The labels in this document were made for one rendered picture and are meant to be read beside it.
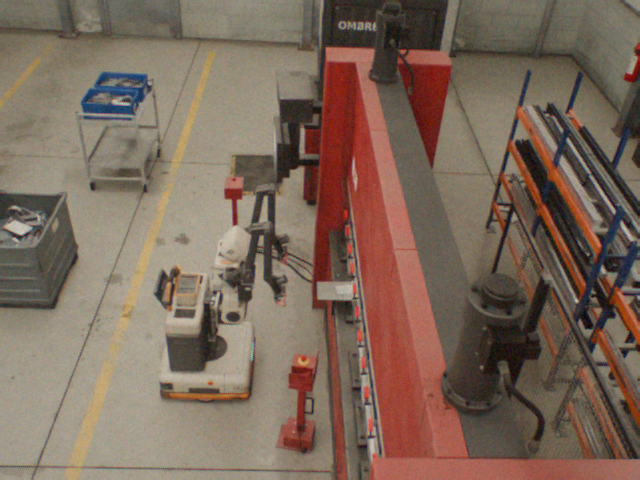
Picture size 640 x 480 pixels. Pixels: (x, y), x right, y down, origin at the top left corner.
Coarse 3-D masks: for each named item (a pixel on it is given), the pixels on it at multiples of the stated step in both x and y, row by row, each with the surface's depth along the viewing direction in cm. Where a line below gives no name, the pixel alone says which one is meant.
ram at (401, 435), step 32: (352, 160) 451; (352, 192) 447; (384, 256) 303; (384, 288) 301; (384, 320) 299; (384, 352) 297; (384, 384) 296; (384, 416) 294; (416, 416) 226; (384, 448) 293; (416, 448) 226
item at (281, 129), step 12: (276, 120) 505; (276, 132) 490; (288, 132) 496; (276, 144) 482; (288, 144) 482; (276, 156) 486; (288, 156) 488; (276, 168) 494; (288, 168) 494; (276, 180) 498
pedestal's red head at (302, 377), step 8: (296, 360) 415; (312, 360) 416; (296, 368) 413; (304, 368) 412; (312, 368) 411; (296, 376) 403; (304, 376) 402; (312, 376) 401; (288, 384) 409; (296, 384) 408; (304, 384) 407; (312, 384) 407
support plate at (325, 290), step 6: (318, 282) 444; (324, 282) 444; (330, 282) 445; (336, 282) 445; (342, 282) 445; (348, 282) 446; (318, 288) 439; (324, 288) 439; (330, 288) 440; (318, 294) 434; (324, 294) 435; (330, 294) 435; (336, 294) 435; (348, 294) 436
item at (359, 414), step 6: (354, 402) 376; (360, 402) 376; (354, 408) 374; (360, 414) 369; (360, 420) 366; (360, 426) 363; (360, 432) 359; (366, 438) 357; (360, 444) 353; (366, 444) 354
